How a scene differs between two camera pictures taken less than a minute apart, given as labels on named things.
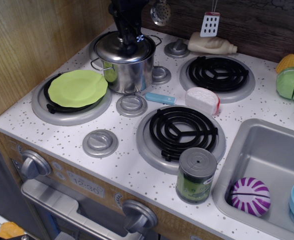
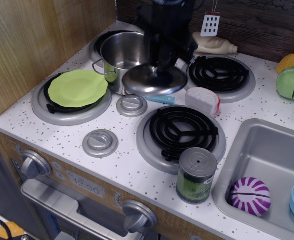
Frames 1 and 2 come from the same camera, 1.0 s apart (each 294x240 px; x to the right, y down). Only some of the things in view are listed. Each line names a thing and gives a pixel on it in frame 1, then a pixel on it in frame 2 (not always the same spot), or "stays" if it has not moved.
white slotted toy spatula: x=210 y=24 stays
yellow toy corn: x=290 y=60 stays
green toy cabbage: x=291 y=83 stays
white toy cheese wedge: x=203 y=99 stays
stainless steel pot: x=130 y=78 -> x=121 y=52
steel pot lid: x=109 y=47 -> x=145 y=80
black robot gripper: x=128 y=16 -> x=167 y=25
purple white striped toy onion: x=250 y=196 stays
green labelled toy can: x=197 y=166 stays
